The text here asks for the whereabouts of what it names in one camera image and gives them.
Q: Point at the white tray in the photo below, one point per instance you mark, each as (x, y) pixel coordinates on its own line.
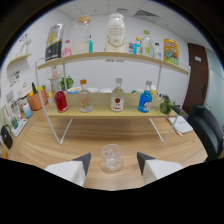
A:
(20, 128)

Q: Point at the white blue gradient cup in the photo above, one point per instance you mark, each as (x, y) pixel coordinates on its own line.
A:
(27, 111)

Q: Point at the white ornament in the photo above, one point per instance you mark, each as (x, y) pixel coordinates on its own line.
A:
(25, 42)

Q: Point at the clear glass with ice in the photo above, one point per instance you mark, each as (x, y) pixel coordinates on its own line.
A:
(111, 159)

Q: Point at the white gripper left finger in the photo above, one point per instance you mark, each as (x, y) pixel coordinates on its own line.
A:
(68, 170)

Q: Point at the white milk bottle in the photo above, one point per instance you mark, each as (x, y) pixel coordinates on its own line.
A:
(115, 35)

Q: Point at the black silver can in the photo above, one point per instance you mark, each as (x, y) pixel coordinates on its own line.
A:
(54, 43)

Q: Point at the yellow snack bag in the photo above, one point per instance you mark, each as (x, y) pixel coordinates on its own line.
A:
(171, 51)

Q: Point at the black kettle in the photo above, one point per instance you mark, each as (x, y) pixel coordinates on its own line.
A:
(6, 138)

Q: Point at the orange storage basket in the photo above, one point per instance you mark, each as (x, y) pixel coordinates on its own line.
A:
(36, 101)

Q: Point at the green cup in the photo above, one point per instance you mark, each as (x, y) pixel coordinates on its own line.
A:
(14, 123)

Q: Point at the small pink bottle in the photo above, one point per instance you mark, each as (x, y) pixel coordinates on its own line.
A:
(67, 50)

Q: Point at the small clear bottle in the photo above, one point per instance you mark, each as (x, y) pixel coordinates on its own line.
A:
(157, 52)

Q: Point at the blue liquid bottle silver cap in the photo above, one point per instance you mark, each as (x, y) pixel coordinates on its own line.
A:
(145, 101)

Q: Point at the white-framed wooden shelf rack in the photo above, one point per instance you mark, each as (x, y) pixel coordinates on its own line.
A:
(100, 56)

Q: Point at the green ball jar with cork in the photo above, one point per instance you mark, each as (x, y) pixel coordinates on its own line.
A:
(165, 106)

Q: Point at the yellow white lidded tub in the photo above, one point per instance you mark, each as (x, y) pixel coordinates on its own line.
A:
(153, 90)

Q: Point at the blue bottle yellow cap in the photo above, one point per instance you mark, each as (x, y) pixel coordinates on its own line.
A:
(136, 48)

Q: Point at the green potted plant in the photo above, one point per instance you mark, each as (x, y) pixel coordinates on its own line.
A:
(68, 82)

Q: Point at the white zip pouch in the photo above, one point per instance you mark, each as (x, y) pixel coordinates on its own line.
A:
(180, 125)

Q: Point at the ceiling air vent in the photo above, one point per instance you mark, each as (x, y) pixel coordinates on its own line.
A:
(146, 13)

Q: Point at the black chair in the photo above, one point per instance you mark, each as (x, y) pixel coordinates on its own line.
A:
(208, 130)

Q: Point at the teal bottle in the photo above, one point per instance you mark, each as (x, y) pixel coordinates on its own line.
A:
(90, 46)

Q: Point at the white vase with flowers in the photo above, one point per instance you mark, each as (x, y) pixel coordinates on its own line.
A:
(55, 71)

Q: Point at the red liquid glass bottle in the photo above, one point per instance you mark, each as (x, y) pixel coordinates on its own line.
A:
(61, 101)

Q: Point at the clear bottle green cap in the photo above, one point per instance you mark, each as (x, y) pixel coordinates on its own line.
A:
(146, 45)

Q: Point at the clear bottle orange cap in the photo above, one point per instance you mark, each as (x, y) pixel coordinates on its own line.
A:
(85, 100)

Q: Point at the wooden wall shelf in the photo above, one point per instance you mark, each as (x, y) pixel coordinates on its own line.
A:
(20, 58)

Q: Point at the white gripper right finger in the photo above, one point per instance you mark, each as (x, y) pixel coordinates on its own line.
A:
(160, 168)

